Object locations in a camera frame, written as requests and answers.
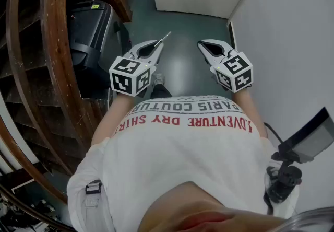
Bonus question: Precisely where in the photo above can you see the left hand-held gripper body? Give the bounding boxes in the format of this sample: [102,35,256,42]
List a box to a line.
[109,51,157,98]

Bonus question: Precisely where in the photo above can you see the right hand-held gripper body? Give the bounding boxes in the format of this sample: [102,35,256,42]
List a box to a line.
[210,50,254,94]

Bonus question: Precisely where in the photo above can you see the thin metal key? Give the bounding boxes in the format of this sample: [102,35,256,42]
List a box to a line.
[156,31,172,47]

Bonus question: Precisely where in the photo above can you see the person's right forearm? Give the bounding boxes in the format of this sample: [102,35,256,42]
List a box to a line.
[231,89,268,139]

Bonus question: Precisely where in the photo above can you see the person's left forearm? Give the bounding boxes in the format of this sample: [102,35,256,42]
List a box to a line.
[91,92,133,146]

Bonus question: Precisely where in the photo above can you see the grey sneaker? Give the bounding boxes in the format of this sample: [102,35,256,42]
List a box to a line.
[151,73,166,86]

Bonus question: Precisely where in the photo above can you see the black trouser leg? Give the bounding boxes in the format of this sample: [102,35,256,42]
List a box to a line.
[150,84,173,99]

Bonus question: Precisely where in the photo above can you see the black hard suitcase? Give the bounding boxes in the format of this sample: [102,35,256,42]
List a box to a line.
[67,0,131,100]

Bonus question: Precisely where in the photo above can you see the dark wooden stair steps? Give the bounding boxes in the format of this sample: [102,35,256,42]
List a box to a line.
[0,0,112,174]

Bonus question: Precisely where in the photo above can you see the white printed t-shirt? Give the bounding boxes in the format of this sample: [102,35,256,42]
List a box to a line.
[67,95,300,232]

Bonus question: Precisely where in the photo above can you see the thin curved wooden handrail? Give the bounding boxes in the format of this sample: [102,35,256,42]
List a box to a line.
[5,0,74,177]

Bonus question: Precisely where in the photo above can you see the person's chin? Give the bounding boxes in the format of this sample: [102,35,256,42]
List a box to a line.
[137,181,287,232]

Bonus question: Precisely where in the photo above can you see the black cable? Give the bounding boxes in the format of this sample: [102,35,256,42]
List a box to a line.
[263,122,284,146]

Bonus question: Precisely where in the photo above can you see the curved brown wooden stair stringer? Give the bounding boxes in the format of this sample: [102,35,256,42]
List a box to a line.
[40,0,92,148]

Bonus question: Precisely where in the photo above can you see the black strap buckle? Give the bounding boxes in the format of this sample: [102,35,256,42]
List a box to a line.
[85,180,103,195]

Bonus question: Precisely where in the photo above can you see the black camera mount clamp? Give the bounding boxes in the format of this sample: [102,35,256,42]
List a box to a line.
[265,152,303,203]

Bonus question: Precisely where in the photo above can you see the grey webbing strap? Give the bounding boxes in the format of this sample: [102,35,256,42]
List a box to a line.
[83,193,100,208]

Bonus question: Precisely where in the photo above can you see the grey head mount rim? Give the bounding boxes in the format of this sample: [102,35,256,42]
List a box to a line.
[276,206,334,232]

